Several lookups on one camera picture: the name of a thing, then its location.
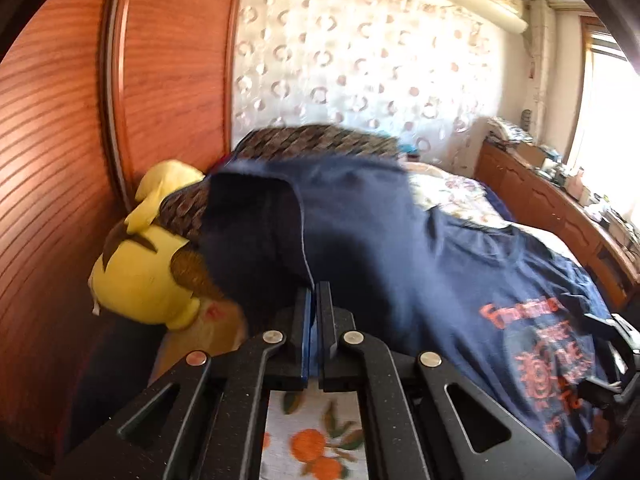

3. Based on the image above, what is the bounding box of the navy blue printed t-shirt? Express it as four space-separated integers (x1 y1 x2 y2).
198 156 614 479

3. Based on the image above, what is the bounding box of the orange print bed sheet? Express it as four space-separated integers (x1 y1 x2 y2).
259 380 369 480

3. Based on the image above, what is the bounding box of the yellow plush toy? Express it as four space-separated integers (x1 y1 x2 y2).
88 159 204 330

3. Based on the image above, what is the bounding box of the long wooden side cabinet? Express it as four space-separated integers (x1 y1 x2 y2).
474 141 639 311

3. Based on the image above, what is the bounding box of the brown patterned folded blanket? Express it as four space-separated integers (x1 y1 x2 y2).
156 124 400 243

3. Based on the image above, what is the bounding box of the floral quilt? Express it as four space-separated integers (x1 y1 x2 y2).
401 162 579 264

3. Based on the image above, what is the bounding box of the cardboard box on cabinet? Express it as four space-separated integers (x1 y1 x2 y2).
515 143 548 168

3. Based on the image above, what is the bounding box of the stack of folded cloths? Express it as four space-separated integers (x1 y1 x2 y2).
487 117 534 144

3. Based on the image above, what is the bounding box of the white circle pattern curtain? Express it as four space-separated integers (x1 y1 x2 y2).
231 0 504 175

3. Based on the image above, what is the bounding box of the red wooden wardrobe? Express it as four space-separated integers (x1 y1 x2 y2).
1 0 239 460

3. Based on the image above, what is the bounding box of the window with wooden frame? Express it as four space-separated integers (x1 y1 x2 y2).
568 16 639 217

